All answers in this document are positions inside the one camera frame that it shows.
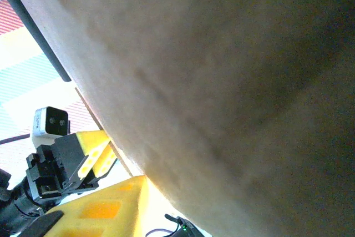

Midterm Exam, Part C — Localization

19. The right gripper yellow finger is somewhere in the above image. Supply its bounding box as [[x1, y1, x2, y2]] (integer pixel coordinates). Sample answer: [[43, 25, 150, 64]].
[[21, 175, 149, 237]]

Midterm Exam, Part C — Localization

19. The brown cardboard box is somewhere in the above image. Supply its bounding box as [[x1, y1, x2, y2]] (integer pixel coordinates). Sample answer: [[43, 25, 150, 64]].
[[2, 0, 355, 237]]

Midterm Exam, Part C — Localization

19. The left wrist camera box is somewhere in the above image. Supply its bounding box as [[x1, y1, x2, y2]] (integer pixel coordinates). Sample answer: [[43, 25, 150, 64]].
[[32, 106, 70, 139]]

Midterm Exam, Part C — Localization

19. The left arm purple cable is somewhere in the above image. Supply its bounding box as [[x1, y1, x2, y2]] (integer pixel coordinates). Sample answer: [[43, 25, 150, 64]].
[[0, 134, 31, 145]]

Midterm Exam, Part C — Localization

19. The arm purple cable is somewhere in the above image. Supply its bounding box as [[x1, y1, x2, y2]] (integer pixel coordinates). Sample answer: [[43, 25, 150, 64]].
[[0, 134, 31, 145], [145, 228, 173, 237]]

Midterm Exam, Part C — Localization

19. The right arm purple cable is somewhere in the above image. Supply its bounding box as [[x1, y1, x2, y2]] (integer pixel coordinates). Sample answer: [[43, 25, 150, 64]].
[[145, 228, 173, 237]]

